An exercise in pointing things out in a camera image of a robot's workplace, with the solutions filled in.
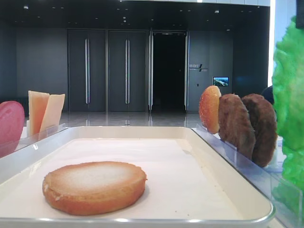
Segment orange cheese slice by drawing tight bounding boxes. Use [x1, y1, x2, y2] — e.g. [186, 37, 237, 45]
[28, 90, 50, 136]

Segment clear long rail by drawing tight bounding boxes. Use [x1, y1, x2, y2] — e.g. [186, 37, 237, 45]
[193, 124, 304, 228]
[0, 124, 67, 158]

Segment clear long rail left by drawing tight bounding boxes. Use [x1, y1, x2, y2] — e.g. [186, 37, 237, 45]
[0, 124, 67, 158]

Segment inner brown meat patty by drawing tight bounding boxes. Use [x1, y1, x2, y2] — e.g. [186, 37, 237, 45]
[218, 94, 256, 160]

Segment pale yellow cheese slice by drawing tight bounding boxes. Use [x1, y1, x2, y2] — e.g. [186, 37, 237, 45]
[40, 94, 65, 132]

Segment bread slice on tray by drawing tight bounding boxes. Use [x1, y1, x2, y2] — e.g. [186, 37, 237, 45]
[42, 161, 147, 216]

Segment green lettuce leaf front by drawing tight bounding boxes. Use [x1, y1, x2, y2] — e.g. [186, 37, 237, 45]
[273, 16, 304, 214]

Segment dark double door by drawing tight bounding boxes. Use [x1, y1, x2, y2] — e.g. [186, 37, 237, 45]
[68, 29, 106, 112]
[109, 31, 146, 112]

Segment dark double door middle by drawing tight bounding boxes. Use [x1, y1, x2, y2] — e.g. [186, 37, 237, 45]
[109, 31, 146, 112]

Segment inner bun slice right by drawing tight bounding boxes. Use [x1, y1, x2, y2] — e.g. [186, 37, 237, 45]
[199, 85, 221, 134]

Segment small wall display screen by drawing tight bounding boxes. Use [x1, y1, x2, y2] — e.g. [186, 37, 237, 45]
[213, 77, 229, 87]

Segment clear long rail right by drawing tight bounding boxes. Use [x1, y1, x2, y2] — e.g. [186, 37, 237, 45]
[193, 124, 304, 228]

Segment outer brown meat patty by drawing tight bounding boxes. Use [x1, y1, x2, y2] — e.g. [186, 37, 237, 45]
[241, 94, 277, 167]

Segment dark double door left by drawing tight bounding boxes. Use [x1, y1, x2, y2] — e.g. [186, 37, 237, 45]
[68, 29, 106, 112]

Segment white rectangular metal tray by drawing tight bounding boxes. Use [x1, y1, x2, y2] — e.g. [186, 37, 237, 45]
[0, 126, 276, 228]

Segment brown meat patty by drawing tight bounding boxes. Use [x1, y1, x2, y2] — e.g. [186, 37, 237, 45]
[218, 94, 256, 160]
[241, 94, 277, 167]

